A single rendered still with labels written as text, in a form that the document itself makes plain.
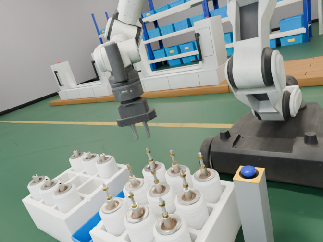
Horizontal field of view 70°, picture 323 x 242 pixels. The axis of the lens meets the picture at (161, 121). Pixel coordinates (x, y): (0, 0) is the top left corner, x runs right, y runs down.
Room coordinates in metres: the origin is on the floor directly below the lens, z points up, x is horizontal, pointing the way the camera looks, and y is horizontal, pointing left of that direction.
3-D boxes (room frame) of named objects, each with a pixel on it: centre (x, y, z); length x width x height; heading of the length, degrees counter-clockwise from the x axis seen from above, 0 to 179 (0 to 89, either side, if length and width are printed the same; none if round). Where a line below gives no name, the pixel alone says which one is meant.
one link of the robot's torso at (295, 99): (1.10, -0.59, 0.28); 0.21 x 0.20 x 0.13; 138
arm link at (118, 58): (0.67, 0.06, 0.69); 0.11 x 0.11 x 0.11; 89
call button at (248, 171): (0.56, -0.20, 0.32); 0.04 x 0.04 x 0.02
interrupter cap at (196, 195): (0.61, -0.02, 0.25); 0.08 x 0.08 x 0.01
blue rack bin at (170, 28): (6.32, -0.89, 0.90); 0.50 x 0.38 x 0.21; 139
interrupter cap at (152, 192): (0.69, 0.07, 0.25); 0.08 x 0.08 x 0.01
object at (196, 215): (0.61, -0.02, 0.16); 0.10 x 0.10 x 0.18
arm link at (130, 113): (0.69, 0.07, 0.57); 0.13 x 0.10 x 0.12; 83
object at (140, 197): (0.76, 0.16, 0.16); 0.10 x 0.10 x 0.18
